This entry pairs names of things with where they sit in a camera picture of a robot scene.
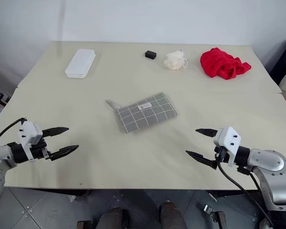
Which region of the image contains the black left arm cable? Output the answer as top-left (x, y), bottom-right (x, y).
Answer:
top-left (0, 117), bottom-right (28, 146)

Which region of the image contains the dark rounded shape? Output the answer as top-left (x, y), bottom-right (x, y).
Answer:
top-left (159, 201), bottom-right (187, 229)
top-left (99, 206), bottom-right (125, 229)

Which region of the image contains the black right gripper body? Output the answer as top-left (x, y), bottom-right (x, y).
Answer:
top-left (213, 146), bottom-right (230, 166)

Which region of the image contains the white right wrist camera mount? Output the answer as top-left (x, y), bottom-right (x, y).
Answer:
top-left (213, 126), bottom-right (243, 167)

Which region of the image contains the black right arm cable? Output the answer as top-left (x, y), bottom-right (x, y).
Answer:
top-left (216, 161), bottom-right (276, 229)

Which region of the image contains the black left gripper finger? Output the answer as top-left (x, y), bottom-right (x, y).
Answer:
top-left (41, 127), bottom-right (70, 138)
top-left (48, 144), bottom-right (80, 161)

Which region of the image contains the black box beside table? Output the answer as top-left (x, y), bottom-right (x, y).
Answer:
top-left (268, 37), bottom-right (286, 82)

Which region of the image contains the white fluffy mesh ball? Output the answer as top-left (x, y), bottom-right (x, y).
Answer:
top-left (163, 50), bottom-right (190, 71)

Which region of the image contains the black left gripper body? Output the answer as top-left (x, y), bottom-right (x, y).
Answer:
top-left (30, 139), bottom-right (51, 161)

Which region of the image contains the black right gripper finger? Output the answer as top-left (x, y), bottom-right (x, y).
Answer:
top-left (195, 128), bottom-right (219, 138)
top-left (185, 150), bottom-right (218, 170)

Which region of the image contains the crumpled red cloth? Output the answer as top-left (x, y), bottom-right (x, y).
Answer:
top-left (200, 47), bottom-right (252, 81)

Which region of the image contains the black table frame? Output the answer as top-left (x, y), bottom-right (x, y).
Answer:
top-left (4, 187), bottom-right (258, 198)

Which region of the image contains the white rectangular plastic box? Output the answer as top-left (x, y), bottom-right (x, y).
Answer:
top-left (64, 48), bottom-right (97, 80)

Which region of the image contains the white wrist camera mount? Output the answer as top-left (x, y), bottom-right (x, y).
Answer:
top-left (17, 121), bottom-right (43, 163)
top-left (213, 126), bottom-right (243, 167)

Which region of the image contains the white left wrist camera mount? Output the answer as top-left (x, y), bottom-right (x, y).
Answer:
top-left (17, 121), bottom-right (43, 163)

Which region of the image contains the small black power adapter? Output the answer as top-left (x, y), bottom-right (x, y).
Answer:
top-left (144, 50), bottom-right (158, 60)

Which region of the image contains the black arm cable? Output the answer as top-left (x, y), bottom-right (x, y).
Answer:
top-left (216, 161), bottom-right (276, 229)
top-left (0, 117), bottom-right (28, 146)

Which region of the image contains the metal caster bracket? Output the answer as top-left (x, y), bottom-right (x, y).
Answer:
top-left (203, 203), bottom-right (227, 229)

